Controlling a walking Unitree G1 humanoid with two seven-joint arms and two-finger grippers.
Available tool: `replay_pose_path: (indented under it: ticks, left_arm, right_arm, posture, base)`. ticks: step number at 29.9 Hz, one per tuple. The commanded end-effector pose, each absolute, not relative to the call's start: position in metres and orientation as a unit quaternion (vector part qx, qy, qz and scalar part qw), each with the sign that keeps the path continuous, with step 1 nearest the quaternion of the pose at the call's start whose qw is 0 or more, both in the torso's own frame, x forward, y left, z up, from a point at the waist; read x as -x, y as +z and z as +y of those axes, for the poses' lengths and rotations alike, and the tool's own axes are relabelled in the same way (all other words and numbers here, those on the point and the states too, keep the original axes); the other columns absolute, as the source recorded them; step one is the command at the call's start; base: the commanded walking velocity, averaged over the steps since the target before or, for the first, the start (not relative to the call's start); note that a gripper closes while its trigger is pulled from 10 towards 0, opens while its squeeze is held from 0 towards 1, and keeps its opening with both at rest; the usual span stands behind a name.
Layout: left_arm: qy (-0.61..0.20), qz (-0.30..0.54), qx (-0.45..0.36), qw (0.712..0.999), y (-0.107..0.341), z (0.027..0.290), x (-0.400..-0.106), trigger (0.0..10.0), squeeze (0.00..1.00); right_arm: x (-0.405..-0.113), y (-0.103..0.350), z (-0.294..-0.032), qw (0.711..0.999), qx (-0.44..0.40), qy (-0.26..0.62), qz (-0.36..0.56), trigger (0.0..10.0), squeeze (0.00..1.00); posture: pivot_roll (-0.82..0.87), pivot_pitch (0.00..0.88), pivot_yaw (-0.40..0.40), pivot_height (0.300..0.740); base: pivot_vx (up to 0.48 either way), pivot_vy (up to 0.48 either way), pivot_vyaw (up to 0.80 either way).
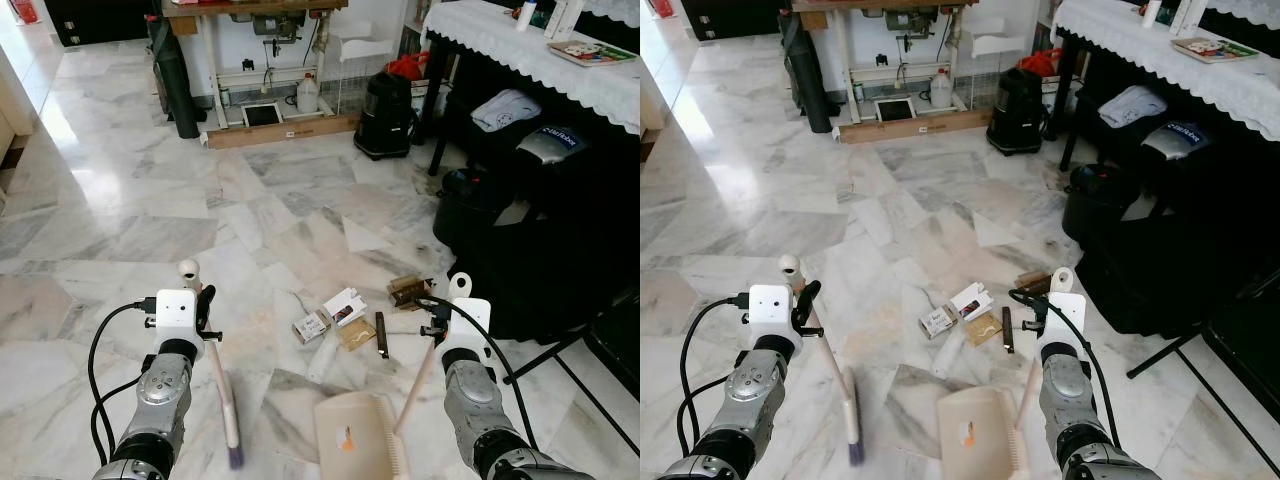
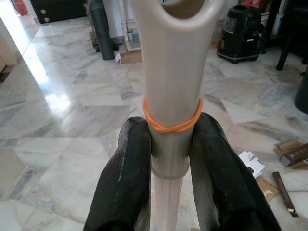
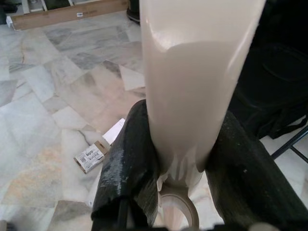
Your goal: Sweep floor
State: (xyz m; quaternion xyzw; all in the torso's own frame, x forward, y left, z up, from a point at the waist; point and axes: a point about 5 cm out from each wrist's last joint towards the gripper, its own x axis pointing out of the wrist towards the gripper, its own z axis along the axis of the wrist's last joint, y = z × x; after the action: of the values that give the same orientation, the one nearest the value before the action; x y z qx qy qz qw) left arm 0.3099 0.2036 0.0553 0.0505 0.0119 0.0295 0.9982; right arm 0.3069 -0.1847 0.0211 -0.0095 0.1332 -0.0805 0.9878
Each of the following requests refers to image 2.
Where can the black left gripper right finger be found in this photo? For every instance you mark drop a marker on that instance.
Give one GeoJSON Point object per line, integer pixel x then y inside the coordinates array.
{"type": "Point", "coordinates": [223, 178]}

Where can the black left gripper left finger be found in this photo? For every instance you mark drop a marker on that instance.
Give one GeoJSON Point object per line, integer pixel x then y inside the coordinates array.
{"type": "Point", "coordinates": [125, 173]}

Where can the small white open box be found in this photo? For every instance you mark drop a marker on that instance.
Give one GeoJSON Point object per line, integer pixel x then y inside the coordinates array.
{"type": "Point", "coordinates": [253, 166]}

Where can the brown cardboard scrap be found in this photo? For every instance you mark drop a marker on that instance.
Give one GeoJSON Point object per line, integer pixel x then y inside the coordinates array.
{"type": "Point", "coordinates": [265, 188]}

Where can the orange rubber band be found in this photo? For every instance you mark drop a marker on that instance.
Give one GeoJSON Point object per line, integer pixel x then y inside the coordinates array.
{"type": "Point", "coordinates": [156, 125]}

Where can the dark brown flat strip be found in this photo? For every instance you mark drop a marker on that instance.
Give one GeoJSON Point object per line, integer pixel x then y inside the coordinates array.
{"type": "Point", "coordinates": [284, 192]}

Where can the brown cardboard box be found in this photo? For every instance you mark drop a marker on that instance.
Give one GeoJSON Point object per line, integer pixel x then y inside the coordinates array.
{"type": "Point", "coordinates": [293, 154]}

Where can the black round bin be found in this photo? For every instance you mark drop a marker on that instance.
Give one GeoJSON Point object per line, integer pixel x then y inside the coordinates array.
{"type": "Point", "coordinates": [302, 96]}

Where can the flat brown cardboard sheet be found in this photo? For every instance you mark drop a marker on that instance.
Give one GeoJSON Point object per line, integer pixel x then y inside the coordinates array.
{"type": "Point", "coordinates": [131, 57]}

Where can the dark green tall cylinder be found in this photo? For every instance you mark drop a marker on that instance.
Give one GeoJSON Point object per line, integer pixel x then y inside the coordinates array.
{"type": "Point", "coordinates": [104, 36]}

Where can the black canister vacuum cleaner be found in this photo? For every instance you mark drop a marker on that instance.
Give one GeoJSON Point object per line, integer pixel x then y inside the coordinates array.
{"type": "Point", "coordinates": [240, 36]}

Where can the black table leg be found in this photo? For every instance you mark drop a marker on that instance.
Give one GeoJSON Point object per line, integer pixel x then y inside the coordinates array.
{"type": "Point", "coordinates": [286, 48]}

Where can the white printed carton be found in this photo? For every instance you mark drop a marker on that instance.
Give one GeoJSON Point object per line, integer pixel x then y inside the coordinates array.
{"type": "Point", "coordinates": [275, 24]}

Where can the black cabinet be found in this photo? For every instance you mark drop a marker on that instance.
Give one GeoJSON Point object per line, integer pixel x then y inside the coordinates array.
{"type": "Point", "coordinates": [60, 9]}

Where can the white frame stand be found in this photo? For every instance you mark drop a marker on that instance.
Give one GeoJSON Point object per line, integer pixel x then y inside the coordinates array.
{"type": "Point", "coordinates": [127, 36]}

